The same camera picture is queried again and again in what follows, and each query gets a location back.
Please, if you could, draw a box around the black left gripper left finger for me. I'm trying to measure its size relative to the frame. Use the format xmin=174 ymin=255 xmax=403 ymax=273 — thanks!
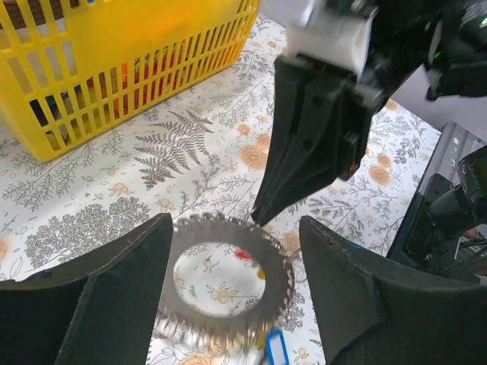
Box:
xmin=1 ymin=214 xmax=173 ymax=365

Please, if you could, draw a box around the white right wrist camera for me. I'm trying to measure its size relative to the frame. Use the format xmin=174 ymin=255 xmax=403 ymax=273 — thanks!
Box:
xmin=260 ymin=0 xmax=377 ymax=77

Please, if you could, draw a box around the yellow plastic shopping basket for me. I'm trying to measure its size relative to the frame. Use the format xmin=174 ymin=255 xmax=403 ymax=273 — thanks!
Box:
xmin=1 ymin=1 xmax=259 ymax=161

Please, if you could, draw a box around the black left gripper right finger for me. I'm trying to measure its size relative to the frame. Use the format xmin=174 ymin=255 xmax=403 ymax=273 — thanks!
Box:
xmin=299 ymin=216 xmax=486 ymax=364

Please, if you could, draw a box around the yellow key tag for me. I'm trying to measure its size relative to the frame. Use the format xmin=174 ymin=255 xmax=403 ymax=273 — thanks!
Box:
xmin=257 ymin=268 xmax=266 ymax=280

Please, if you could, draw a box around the blue key tag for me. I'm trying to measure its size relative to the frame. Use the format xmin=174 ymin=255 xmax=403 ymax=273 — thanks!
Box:
xmin=265 ymin=328 xmax=289 ymax=365

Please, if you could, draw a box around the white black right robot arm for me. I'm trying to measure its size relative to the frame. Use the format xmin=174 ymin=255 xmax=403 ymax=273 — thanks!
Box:
xmin=251 ymin=1 xmax=486 ymax=280

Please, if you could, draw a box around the red key tag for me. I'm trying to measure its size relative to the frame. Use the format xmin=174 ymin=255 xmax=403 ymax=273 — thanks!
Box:
xmin=234 ymin=249 xmax=253 ymax=262

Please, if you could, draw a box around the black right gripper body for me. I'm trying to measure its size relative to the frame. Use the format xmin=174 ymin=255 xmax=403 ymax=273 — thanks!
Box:
xmin=273 ymin=0 xmax=487 ymax=183

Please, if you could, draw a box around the floral patterned table mat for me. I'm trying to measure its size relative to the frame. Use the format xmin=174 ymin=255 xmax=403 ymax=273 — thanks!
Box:
xmin=0 ymin=14 xmax=442 ymax=365

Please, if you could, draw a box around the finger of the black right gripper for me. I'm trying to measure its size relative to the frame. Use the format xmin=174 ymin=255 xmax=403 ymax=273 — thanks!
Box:
xmin=262 ymin=71 xmax=376 ymax=225
xmin=250 ymin=59 xmax=313 ymax=223

